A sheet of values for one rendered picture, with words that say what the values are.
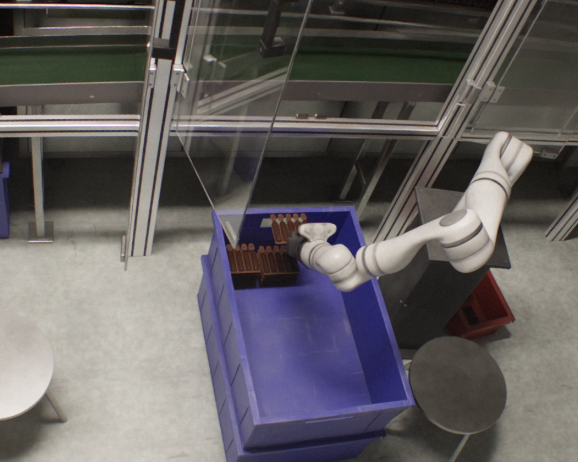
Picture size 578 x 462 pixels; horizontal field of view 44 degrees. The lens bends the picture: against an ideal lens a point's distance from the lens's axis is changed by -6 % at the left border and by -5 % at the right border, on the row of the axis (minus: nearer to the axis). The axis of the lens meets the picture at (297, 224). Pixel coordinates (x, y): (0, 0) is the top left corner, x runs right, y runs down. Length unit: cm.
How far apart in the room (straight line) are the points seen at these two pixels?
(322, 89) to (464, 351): 84
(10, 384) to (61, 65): 81
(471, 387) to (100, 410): 104
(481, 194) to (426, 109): 105
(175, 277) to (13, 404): 74
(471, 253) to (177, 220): 128
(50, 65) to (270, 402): 103
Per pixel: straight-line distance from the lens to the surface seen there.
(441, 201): 203
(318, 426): 182
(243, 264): 202
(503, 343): 258
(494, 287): 252
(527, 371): 257
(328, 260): 159
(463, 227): 140
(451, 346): 216
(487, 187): 157
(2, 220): 232
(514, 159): 178
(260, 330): 202
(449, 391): 208
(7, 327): 195
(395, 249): 150
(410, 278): 208
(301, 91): 199
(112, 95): 192
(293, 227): 195
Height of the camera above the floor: 196
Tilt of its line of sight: 50 degrees down
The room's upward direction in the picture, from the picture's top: 22 degrees clockwise
